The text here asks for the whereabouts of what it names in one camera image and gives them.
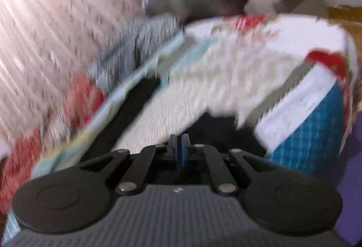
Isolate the zigzag striped quilted bedspread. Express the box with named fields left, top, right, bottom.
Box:
left=6, top=14, right=358, bottom=242

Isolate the leaf print curtain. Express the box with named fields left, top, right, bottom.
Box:
left=0, top=0, right=146, bottom=148

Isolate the floral patchwork blanket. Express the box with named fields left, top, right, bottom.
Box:
left=0, top=15, right=186, bottom=211

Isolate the purple cloth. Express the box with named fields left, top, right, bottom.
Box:
left=335, top=110, right=362, bottom=246

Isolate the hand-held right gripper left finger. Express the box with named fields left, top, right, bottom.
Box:
left=81, top=134, right=179, bottom=196

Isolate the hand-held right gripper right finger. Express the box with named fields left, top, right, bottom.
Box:
left=181, top=133, right=278, bottom=196

